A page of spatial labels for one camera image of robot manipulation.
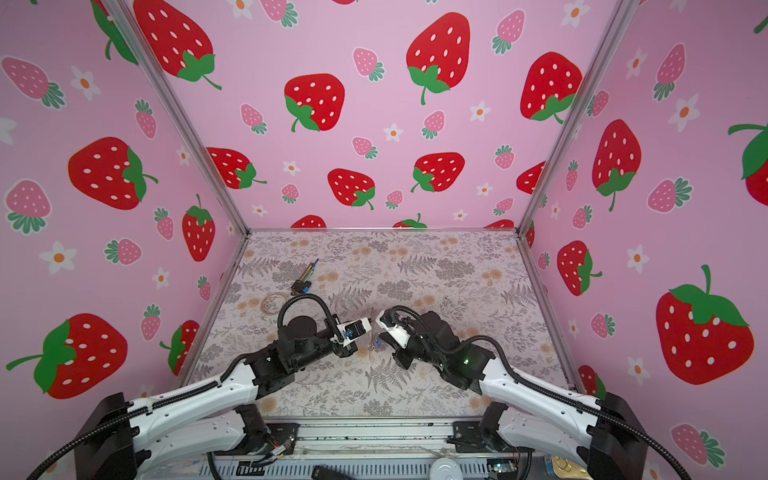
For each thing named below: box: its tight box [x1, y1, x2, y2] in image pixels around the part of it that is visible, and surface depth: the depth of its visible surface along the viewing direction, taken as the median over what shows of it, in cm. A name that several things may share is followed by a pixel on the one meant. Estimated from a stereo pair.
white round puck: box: [429, 457, 464, 480], surface depth 66 cm
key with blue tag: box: [375, 333, 386, 353], surface depth 90 cm
